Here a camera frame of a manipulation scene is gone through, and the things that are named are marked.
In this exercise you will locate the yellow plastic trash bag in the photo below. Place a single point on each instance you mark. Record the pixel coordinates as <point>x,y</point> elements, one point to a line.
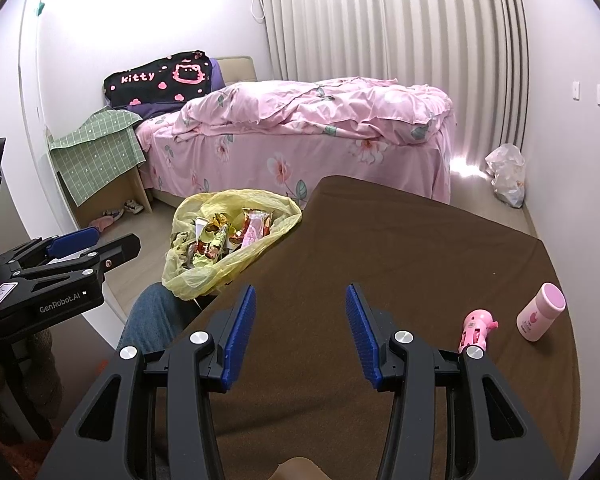
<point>190,280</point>

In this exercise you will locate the green checked cloth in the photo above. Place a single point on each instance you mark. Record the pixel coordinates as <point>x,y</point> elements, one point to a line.
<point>100,152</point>

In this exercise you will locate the pair of patterned shoes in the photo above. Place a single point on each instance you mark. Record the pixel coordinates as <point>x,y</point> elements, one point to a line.
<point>132,206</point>

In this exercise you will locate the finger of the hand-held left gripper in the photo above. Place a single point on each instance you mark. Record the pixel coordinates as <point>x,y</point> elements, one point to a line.
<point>75,242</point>
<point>115,251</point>

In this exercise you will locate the white pleated curtain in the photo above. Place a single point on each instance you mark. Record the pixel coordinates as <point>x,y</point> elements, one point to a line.
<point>380,25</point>

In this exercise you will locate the person's leg in jeans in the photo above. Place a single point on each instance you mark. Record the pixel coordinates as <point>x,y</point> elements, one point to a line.
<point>155,320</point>

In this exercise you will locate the pink slipper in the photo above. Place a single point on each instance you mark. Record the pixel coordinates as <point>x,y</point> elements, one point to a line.
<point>102,223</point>

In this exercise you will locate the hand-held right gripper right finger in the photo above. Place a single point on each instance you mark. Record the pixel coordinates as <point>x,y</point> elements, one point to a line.
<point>362,335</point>

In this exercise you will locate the brown fuzzy garment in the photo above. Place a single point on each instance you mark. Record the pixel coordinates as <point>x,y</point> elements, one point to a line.
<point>300,470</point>

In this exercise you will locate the green wall hook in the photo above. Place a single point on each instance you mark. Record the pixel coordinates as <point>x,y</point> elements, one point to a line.
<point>40,8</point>

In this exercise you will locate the bed with pink floral sheet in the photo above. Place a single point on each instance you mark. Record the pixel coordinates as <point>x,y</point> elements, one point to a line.
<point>260,165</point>

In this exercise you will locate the pink floral duvet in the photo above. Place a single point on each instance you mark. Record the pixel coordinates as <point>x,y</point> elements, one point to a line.
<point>320,107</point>

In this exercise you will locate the pink toy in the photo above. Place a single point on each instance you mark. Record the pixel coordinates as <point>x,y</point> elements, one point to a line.
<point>475,330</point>

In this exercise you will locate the pile of snack wrappers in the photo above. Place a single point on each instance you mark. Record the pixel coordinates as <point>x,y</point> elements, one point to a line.
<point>220,240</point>

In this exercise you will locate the black blanket pink cat print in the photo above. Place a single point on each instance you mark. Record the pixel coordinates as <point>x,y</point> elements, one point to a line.
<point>150,80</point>

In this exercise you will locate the white plastic bag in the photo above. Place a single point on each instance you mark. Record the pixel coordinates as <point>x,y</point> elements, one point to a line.
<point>505,172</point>

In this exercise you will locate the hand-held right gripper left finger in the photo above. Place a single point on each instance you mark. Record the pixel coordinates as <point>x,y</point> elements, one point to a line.
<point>240,340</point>

